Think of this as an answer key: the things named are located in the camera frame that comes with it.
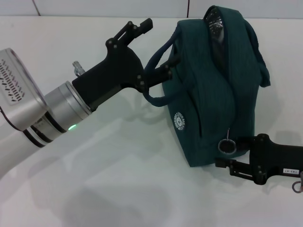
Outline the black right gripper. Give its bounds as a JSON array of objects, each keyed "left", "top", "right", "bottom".
[{"left": 215, "top": 133, "right": 303, "bottom": 185}]

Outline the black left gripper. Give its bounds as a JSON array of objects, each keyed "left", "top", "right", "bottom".
[{"left": 71, "top": 17, "right": 180, "bottom": 112}]

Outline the dark blue lunch bag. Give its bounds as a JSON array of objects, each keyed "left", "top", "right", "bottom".
[{"left": 143, "top": 5, "right": 272, "bottom": 167}]

